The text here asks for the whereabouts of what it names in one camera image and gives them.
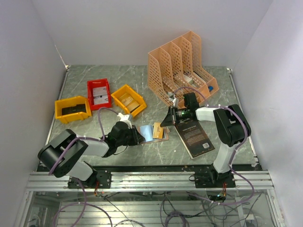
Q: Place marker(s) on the aluminium mounting rail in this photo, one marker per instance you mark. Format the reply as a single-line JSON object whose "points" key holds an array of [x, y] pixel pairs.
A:
{"points": [[150, 181]]}

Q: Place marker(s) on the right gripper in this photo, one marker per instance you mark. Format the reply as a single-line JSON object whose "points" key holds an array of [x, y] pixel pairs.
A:
{"points": [[169, 120]]}

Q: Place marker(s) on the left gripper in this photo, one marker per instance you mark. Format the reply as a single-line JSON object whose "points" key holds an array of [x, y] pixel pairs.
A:
{"points": [[137, 137]]}

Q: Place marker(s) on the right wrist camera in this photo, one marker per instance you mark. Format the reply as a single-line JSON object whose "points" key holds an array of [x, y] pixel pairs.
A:
{"points": [[173, 99]]}

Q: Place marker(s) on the beige cards in yellow bin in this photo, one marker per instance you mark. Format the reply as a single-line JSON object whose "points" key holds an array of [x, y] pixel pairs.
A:
{"points": [[129, 102]]}

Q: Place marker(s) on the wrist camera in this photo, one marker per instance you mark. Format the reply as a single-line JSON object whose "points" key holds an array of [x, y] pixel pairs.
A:
{"points": [[173, 99], [124, 121]]}

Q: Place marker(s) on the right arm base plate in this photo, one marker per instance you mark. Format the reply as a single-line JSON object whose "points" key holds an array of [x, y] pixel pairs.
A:
{"points": [[212, 179]]}

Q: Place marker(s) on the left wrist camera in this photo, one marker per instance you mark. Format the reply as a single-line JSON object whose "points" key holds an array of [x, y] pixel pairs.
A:
{"points": [[124, 121]]}

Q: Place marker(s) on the red plastic bin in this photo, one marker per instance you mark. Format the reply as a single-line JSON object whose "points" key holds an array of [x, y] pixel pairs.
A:
{"points": [[98, 83]]}

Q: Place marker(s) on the yellow bin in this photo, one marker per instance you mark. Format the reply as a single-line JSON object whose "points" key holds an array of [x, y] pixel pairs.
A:
{"points": [[126, 89], [73, 101]]}

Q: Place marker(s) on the gold credit card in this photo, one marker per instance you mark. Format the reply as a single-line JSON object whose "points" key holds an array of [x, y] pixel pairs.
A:
{"points": [[157, 131]]}

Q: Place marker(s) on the black book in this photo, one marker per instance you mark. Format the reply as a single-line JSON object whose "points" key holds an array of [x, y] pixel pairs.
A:
{"points": [[194, 138]]}

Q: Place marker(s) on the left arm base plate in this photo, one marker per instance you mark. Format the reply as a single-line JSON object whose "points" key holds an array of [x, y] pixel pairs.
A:
{"points": [[90, 180]]}

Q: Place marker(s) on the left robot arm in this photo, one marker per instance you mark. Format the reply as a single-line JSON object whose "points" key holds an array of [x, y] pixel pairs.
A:
{"points": [[62, 155]]}

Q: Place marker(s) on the orange plastic file organizer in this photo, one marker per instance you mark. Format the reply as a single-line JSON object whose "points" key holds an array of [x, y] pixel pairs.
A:
{"points": [[177, 66]]}

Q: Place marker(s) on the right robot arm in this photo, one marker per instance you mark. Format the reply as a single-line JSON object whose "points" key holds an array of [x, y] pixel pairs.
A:
{"points": [[232, 127]]}

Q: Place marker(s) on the silver cards in red bin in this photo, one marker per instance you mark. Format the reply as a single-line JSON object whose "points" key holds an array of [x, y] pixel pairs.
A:
{"points": [[100, 95]]}

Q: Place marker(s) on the black item in yellow bin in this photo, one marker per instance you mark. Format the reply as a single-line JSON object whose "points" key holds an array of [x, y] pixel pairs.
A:
{"points": [[73, 109]]}

